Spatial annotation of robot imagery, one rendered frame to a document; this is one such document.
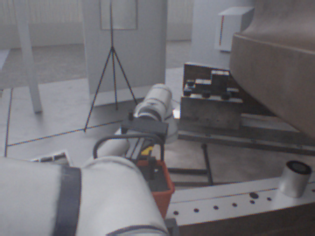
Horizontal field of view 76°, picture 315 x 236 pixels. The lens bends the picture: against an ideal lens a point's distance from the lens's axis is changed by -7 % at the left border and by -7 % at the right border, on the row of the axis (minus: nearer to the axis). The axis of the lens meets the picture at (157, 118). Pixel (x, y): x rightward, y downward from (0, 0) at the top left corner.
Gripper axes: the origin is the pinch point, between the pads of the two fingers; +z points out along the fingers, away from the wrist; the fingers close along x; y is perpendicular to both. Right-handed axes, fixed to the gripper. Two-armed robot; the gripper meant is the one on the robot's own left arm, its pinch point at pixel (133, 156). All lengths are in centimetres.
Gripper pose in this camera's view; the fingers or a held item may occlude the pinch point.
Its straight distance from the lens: 56.3
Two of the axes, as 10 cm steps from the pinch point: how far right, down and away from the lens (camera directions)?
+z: -2.3, 5.7, -7.9
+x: 9.7, 1.8, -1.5
